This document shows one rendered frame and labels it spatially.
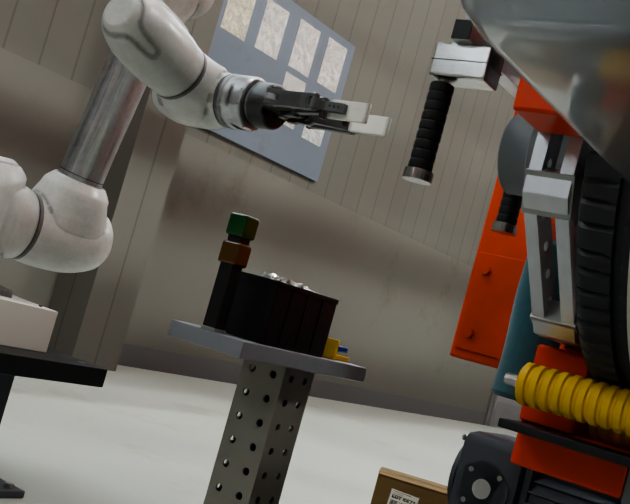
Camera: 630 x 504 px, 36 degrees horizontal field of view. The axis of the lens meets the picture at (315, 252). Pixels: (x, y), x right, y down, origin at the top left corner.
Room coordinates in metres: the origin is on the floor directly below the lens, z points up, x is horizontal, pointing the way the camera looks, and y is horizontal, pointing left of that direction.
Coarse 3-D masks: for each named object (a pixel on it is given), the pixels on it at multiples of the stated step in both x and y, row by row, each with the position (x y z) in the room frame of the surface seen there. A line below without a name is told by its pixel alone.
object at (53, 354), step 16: (0, 352) 1.84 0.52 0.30; (16, 352) 1.91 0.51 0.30; (32, 352) 1.98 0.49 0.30; (48, 352) 2.07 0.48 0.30; (0, 368) 1.84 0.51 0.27; (16, 368) 1.87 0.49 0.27; (32, 368) 1.90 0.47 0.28; (48, 368) 1.93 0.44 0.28; (64, 368) 1.97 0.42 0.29; (80, 368) 2.00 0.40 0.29; (96, 368) 2.03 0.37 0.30; (0, 384) 2.01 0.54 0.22; (80, 384) 2.01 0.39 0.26; (96, 384) 2.04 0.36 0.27; (0, 400) 2.02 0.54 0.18; (0, 416) 2.03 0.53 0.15; (0, 480) 2.07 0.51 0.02; (0, 496) 2.00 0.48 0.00; (16, 496) 2.03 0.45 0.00
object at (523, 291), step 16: (528, 272) 1.54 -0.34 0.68; (528, 288) 1.54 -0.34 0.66; (528, 304) 1.53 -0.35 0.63; (512, 320) 1.55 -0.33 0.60; (528, 320) 1.53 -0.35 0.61; (512, 336) 1.54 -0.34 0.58; (528, 336) 1.52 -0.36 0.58; (512, 352) 1.54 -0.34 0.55; (528, 352) 1.52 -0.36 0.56; (512, 368) 1.53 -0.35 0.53; (496, 384) 1.55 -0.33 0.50
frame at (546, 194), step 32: (544, 160) 1.18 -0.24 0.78; (576, 160) 1.16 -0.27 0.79; (544, 192) 1.18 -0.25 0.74; (576, 192) 1.17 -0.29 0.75; (544, 224) 1.23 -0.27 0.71; (576, 224) 1.20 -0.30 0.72; (544, 256) 1.25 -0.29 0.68; (544, 288) 1.27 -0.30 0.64; (544, 320) 1.30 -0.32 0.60; (576, 320) 1.27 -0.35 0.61
